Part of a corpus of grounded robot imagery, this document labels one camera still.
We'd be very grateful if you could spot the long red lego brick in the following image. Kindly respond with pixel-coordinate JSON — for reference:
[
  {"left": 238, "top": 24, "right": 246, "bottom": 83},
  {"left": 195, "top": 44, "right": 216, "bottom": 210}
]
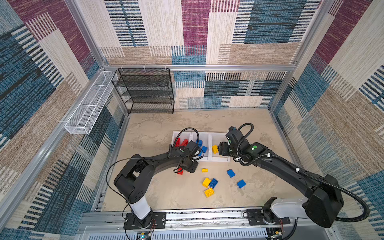
[{"left": 175, "top": 138, "right": 181, "bottom": 147}]

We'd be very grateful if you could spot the yellow large lego brick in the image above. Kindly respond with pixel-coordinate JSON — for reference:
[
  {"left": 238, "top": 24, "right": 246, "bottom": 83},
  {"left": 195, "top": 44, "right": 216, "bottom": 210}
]
[{"left": 212, "top": 145, "right": 219, "bottom": 154}]

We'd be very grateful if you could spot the yellow lego brick bottom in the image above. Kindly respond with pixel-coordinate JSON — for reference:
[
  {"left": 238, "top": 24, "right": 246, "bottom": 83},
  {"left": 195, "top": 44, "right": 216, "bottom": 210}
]
[{"left": 202, "top": 178, "right": 211, "bottom": 188}]

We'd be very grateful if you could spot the blue lego brick bottom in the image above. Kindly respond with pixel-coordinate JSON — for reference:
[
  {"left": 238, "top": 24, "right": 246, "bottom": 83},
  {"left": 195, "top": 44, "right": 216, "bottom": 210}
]
[{"left": 209, "top": 178, "right": 219, "bottom": 189}]

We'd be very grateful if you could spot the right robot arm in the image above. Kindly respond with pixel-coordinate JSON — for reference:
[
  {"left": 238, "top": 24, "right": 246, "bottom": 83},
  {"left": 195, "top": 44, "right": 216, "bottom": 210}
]
[{"left": 218, "top": 127, "right": 344, "bottom": 228}]

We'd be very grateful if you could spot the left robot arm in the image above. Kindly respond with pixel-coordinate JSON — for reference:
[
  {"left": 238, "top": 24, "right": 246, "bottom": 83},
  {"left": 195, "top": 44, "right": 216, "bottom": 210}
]
[{"left": 114, "top": 141, "right": 200, "bottom": 224}]

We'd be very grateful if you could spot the white left plastic bin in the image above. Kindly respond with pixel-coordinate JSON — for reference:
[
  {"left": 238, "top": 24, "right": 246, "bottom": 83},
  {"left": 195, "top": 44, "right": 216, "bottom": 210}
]
[{"left": 171, "top": 131, "right": 193, "bottom": 157}]

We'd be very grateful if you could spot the white plastic bin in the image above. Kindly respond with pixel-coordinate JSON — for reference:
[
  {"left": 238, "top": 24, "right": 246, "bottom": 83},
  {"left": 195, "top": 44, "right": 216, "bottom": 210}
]
[
  {"left": 209, "top": 132, "right": 232, "bottom": 163},
  {"left": 171, "top": 131, "right": 193, "bottom": 157},
  {"left": 199, "top": 132, "right": 212, "bottom": 162}
]

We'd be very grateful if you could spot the white middle plastic bin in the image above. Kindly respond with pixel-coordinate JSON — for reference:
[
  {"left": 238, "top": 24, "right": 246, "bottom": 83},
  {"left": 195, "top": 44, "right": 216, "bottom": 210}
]
[{"left": 199, "top": 132, "right": 212, "bottom": 162}]

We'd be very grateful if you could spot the white right plastic bin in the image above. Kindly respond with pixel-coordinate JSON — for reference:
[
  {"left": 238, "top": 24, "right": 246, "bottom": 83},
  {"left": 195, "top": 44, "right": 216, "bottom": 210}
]
[{"left": 209, "top": 132, "right": 232, "bottom": 163}]

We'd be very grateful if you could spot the yellow flat lego plate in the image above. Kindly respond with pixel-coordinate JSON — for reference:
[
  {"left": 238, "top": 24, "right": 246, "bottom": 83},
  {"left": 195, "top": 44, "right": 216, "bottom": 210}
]
[{"left": 204, "top": 188, "right": 215, "bottom": 198}]

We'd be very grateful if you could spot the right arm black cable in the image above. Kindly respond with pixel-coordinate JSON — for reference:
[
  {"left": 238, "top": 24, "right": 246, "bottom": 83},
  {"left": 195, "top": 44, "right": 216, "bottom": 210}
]
[{"left": 263, "top": 152, "right": 370, "bottom": 223}]

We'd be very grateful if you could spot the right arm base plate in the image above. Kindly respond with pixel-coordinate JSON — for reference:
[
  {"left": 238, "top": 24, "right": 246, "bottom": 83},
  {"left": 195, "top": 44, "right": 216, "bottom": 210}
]
[{"left": 243, "top": 208, "right": 291, "bottom": 226}]

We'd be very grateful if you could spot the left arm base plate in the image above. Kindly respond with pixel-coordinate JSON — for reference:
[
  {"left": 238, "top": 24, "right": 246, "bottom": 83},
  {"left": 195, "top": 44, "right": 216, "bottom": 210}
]
[{"left": 124, "top": 212, "right": 167, "bottom": 230}]

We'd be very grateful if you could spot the aluminium mounting rail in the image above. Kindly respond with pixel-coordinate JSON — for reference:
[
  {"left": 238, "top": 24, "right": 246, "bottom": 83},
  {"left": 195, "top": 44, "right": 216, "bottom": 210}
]
[{"left": 75, "top": 207, "right": 341, "bottom": 240}]

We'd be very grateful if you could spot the black wire mesh shelf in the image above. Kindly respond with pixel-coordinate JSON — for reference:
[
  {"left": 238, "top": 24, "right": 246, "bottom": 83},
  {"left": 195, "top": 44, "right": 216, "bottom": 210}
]
[{"left": 112, "top": 68, "right": 175, "bottom": 114}]

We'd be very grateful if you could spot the white wire wall basket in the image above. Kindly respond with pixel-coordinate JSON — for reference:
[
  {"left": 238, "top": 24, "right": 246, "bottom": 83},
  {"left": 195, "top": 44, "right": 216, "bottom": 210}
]
[{"left": 65, "top": 71, "right": 115, "bottom": 135}]

